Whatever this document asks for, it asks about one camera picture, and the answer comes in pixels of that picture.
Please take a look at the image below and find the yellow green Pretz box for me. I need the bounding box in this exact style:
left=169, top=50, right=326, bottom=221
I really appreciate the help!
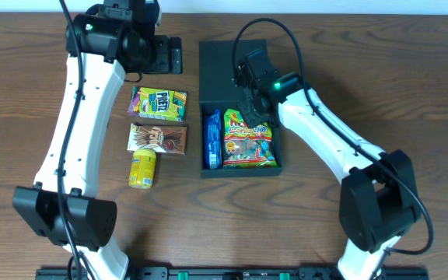
left=128, top=86, right=187, bottom=122

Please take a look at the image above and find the dark green flip-lid box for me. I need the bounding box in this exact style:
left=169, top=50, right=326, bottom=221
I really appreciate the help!
left=199, top=40, right=282, bottom=178

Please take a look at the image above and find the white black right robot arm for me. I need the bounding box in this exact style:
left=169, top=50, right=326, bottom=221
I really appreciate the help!
left=235, top=49, right=422, bottom=279

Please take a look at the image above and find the green gummy worms bag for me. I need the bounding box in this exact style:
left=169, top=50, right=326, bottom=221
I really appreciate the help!
left=222, top=109, right=278, bottom=169

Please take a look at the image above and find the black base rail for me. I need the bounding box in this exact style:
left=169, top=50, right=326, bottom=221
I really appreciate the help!
left=35, top=266, right=429, bottom=280

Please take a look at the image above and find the blue cookie package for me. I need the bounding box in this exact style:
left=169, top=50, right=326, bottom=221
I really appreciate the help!
left=203, top=109, right=222, bottom=170

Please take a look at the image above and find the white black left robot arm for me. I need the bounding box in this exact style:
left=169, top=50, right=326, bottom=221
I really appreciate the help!
left=12, top=1, right=182, bottom=279

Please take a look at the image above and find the yellow candy canister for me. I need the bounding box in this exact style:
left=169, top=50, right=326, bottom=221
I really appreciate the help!
left=128, top=149, right=156, bottom=189

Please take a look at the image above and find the brown Pocky box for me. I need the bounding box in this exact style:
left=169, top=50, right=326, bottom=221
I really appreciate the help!
left=127, top=124, right=187, bottom=155

